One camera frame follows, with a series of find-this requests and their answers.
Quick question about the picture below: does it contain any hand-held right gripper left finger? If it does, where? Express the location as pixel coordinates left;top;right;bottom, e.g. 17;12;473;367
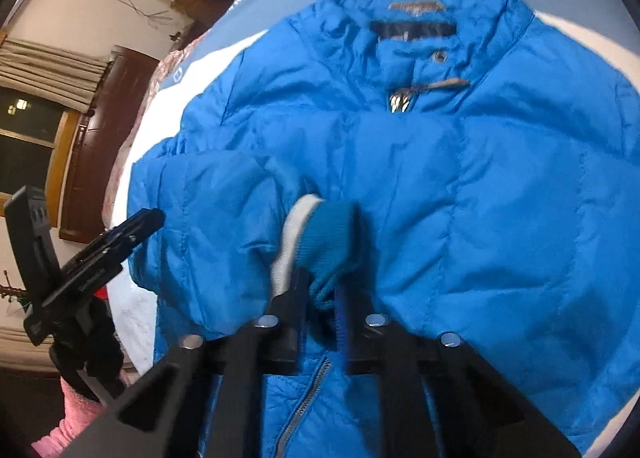
60;265;312;458

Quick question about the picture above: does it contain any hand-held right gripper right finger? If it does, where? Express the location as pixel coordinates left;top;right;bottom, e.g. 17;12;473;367
334;283;583;458

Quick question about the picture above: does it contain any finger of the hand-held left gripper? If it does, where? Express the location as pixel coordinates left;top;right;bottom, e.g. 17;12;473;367
97;208;166;251

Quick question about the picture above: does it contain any beige pleated curtain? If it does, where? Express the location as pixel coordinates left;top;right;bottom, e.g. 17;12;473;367
0;37;114;115

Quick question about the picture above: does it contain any person's left forearm pink sleeve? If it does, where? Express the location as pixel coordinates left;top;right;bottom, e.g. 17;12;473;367
30;372;132;458

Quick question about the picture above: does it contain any window with wooden frame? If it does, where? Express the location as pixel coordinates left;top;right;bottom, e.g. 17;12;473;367
0;86;81;219

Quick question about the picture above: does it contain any person's left hand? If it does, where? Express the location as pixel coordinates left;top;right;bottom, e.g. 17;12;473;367
49;297;126;401

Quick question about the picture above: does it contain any dark wooden headboard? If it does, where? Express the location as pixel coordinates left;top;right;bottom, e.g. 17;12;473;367
59;45;161;242

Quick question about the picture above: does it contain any blue puffer jacket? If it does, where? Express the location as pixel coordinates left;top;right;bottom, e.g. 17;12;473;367
125;0;640;458

